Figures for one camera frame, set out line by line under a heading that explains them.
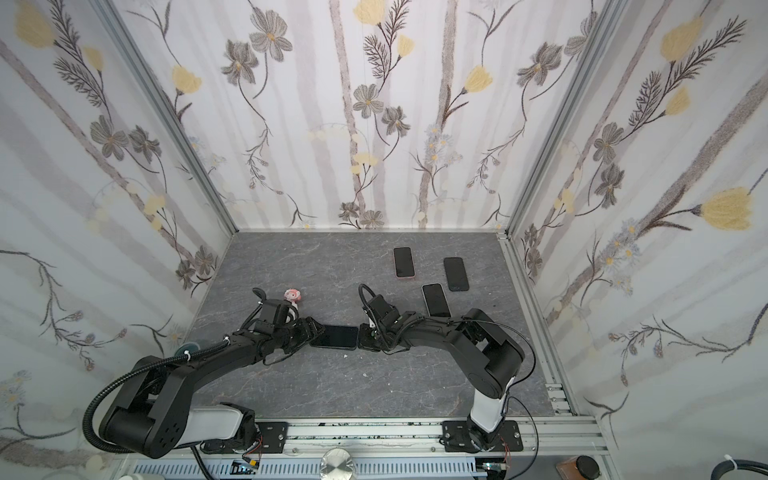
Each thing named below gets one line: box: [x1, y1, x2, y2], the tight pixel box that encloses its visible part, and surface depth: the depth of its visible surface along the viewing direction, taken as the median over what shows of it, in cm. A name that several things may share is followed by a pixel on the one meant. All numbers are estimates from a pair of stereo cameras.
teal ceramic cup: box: [174, 342, 201, 356], surface depth 84 cm
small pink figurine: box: [284, 288, 302, 309], surface depth 100 cm
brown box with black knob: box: [556, 455, 601, 480], surface depth 64 cm
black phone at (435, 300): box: [421, 283, 452, 318], surface depth 103 cm
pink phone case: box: [393, 246, 416, 280], surface depth 113 cm
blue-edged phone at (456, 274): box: [444, 257, 469, 292], surface depth 110 cm
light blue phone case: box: [421, 283, 452, 317], surface depth 103 cm
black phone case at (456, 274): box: [443, 257, 470, 292], surface depth 110 cm
